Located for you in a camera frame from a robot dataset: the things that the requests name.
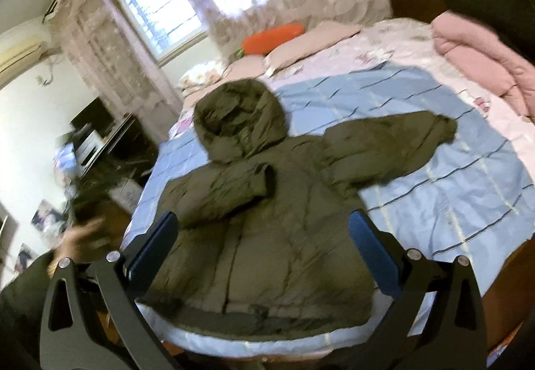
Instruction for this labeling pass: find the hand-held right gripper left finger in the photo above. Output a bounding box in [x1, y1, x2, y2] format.
[39, 211, 180, 370]

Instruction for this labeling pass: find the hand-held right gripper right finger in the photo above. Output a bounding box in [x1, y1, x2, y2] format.
[349, 209, 490, 370]

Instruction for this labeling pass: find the olive green hooded jacket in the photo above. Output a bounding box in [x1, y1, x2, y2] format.
[136, 79, 458, 337]

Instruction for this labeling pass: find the person's left hand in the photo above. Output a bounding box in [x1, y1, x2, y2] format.
[48, 217, 107, 270]

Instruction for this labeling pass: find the white floral small cabinet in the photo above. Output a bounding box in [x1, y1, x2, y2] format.
[111, 178, 145, 214]

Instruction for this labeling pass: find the blue plaid blanket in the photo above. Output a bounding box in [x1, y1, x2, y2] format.
[121, 61, 535, 354]

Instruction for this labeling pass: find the dark computer desk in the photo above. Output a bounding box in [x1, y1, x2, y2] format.
[71, 113, 147, 187]

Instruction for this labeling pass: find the white printer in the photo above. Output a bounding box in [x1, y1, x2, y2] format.
[73, 127, 105, 167]

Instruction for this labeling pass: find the black computer monitor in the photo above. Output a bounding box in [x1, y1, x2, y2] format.
[69, 97, 115, 137]

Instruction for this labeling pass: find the floral pillow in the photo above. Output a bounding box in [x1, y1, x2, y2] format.
[180, 61, 228, 95]

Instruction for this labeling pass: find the pink pillow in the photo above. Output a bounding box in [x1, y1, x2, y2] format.
[221, 54, 268, 80]
[263, 22, 364, 72]

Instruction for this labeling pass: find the pink printed bedsheet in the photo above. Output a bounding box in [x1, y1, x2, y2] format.
[171, 16, 535, 195]

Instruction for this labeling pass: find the pink quilt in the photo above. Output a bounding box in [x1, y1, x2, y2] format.
[430, 10, 535, 117]

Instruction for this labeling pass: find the cream air conditioner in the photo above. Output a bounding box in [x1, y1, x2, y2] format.
[0, 29, 44, 78]

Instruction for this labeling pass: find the orange carrot plush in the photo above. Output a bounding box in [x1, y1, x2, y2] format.
[236, 22, 306, 58]

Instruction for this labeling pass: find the barred window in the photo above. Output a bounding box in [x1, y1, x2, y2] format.
[111, 0, 210, 65]

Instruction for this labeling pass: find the dark cloth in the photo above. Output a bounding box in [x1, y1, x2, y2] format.
[439, 0, 535, 57]

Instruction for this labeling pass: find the air conditioner cable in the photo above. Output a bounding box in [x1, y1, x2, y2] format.
[35, 48, 63, 85]

